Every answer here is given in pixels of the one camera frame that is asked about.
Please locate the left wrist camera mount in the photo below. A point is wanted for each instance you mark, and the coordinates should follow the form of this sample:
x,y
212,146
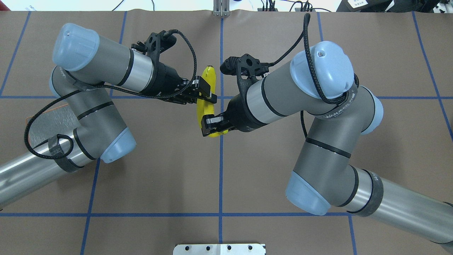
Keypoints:
x,y
155,44

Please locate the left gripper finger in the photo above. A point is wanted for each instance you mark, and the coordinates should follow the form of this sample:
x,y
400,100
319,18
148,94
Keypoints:
x,y
206,96
200,85

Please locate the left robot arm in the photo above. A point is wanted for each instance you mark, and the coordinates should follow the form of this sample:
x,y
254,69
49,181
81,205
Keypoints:
x,y
86,65

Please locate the aluminium frame post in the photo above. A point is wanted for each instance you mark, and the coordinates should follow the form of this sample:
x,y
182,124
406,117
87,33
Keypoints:
x,y
221,8

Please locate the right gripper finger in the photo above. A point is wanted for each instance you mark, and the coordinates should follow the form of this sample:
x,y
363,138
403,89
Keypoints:
x,y
213,132
211,121

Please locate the grey square plate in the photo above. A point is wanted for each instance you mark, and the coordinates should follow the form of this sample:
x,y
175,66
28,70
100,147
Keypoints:
x,y
59,120

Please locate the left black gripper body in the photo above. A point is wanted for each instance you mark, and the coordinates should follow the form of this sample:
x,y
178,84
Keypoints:
x,y
167,82

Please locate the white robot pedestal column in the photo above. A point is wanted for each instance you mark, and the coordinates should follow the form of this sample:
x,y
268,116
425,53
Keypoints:
x,y
220,249

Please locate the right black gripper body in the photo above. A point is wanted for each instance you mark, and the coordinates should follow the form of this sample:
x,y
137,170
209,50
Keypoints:
x,y
240,116

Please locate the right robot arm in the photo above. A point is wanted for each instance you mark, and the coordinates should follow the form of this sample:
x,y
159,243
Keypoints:
x,y
321,82

